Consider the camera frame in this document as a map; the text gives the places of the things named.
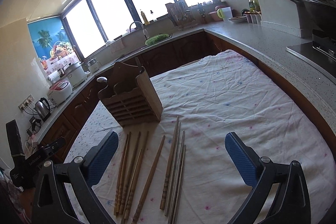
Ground yellow dish soap bottle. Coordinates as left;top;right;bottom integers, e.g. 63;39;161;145
141;10;150;26

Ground white cup green lid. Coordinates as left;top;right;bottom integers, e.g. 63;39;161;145
217;7;233;20

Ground gas stove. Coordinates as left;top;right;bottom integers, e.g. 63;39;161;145
286;30;336;83

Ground white floral tablecloth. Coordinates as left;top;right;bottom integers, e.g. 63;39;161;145
66;50;335;223

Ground silver metal spoon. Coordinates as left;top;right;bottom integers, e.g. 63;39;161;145
96;77;108;83

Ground tropical beach poster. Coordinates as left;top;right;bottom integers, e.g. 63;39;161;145
28;16;79;76

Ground steel electric kettle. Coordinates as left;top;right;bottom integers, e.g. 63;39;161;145
35;97;51;122

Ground dish drying rack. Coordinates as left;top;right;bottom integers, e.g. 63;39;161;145
165;0;197;30

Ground paper towel roll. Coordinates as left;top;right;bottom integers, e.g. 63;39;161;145
47;71;60;83

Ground wooden utensil holder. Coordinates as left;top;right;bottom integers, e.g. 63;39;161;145
98;57;163;127

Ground sink faucet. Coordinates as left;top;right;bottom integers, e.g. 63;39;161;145
129;20;149;39

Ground wall power socket strip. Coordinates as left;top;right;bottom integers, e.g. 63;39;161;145
18;94;34;112

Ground green colander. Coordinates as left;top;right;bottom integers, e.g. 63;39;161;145
145;34;170;46

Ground black frying pan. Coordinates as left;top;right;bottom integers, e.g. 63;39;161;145
289;0;335;36

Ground white seasoning jars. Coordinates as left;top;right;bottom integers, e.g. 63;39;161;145
245;12;261;24

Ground pink plastic basin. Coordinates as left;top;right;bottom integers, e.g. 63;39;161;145
209;5;225;22

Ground cooking oil bottle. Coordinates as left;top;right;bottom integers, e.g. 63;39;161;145
248;0;261;12

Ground carved brown wooden chopstick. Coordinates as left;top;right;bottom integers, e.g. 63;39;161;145
159;116;179;210

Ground white red rice cooker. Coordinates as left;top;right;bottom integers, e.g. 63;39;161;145
47;80;72;106

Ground silver metal chopstick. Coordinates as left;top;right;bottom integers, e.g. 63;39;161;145
165;122;181;217
171;144;186;223
167;130;185;224

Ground small white pot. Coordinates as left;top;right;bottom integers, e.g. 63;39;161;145
87;58;101;74

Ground lower wooden kitchen cabinets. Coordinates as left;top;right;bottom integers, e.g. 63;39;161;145
38;31;335;162

